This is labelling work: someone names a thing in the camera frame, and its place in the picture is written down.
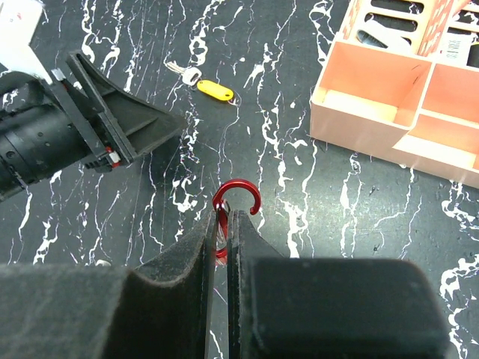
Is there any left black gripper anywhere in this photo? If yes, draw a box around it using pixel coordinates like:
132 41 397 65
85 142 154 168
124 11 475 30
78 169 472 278
1 51 186 200

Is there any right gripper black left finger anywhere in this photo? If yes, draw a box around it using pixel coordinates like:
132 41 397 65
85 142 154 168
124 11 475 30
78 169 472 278
100 212 217 358

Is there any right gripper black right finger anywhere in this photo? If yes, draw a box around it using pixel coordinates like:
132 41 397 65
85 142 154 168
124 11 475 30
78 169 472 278
228 210 449 358

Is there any key with yellow tag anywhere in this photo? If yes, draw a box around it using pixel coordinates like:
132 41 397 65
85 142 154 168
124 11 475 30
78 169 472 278
165 61 234 102

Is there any red carabiner keyring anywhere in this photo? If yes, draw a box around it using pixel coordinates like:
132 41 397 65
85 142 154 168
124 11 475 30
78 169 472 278
212 178 262 266

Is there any peach desk organizer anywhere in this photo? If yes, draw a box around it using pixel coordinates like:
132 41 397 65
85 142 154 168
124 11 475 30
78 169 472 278
310 1 478 187

